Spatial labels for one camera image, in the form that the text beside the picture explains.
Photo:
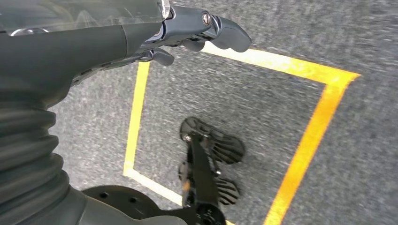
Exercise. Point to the yellow floor tape square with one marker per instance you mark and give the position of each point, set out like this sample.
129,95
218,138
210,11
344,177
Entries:
314,139

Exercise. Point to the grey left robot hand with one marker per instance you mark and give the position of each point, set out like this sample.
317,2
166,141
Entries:
77,46

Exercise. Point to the black round robot hip plate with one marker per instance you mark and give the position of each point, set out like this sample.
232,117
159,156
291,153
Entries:
124,202

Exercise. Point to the black left robot leg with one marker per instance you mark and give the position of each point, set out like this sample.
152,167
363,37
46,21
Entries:
200,180

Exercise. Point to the black right robot foot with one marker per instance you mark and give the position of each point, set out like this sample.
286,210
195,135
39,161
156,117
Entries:
228,191

